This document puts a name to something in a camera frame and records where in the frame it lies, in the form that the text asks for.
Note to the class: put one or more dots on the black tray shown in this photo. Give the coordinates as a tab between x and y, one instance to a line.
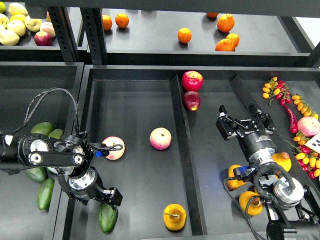
30	93
132	101

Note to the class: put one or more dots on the pink apple centre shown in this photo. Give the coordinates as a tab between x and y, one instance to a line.
160	138

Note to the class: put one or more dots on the orange on shelf behind front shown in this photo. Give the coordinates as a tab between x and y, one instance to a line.
234	38

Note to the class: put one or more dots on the black white marker card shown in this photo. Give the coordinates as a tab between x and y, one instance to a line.
314	143

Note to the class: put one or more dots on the orange on shelf left edge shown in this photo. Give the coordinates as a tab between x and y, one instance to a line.
107	22

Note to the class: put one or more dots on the pale yellow pear front left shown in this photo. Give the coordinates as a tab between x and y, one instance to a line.
9	37

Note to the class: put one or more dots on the red apple on left shelf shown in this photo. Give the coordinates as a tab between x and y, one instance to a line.
42	38

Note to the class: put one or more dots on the dark red apple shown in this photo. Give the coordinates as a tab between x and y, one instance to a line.
191	100

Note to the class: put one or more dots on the red chili pepper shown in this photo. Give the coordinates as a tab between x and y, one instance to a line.
293	124

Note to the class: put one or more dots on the cherry tomato bunch top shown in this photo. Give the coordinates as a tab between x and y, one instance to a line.
276	89

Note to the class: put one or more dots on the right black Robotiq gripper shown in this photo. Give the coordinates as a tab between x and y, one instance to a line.
255	142

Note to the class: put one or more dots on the orange under top shelf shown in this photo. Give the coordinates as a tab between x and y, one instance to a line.
212	14

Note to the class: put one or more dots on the yellow pear by divider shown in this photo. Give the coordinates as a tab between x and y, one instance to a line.
283	159

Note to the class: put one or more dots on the black left tray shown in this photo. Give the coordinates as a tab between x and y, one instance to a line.
30	93

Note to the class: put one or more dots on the pale peach on left shelf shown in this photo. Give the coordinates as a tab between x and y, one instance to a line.
48	28

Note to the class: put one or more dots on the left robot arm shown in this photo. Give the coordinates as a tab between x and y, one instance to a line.
68	157

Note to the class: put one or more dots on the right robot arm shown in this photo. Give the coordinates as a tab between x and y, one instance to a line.
292	209

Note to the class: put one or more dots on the black middle tray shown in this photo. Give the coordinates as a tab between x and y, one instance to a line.
132	101

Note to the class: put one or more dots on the orange on shelf centre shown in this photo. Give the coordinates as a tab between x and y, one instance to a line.
184	35

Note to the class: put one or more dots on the green avocado under pile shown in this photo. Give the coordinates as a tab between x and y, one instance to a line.
38	174

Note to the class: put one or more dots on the pale yellow apple with stem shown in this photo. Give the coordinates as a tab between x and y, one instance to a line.
33	24

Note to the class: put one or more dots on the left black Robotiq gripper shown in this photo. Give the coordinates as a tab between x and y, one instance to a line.
90	186

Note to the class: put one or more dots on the cherry tomato bunch bottom right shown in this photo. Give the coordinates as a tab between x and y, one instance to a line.
308	159

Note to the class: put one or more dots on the black shelf upright post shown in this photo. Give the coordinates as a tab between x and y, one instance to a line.
93	26

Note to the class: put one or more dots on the large orange on shelf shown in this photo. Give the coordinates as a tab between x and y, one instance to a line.
226	23

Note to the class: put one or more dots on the bright red apple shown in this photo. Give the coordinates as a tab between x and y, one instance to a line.
192	81

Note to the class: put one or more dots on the orange cherry tomato vine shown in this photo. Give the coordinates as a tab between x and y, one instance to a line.
303	107

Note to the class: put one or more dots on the cherry tomato bunch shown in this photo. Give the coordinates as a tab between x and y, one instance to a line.
276	89
308	159

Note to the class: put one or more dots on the pink apple right tray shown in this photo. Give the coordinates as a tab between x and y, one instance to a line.
309	126

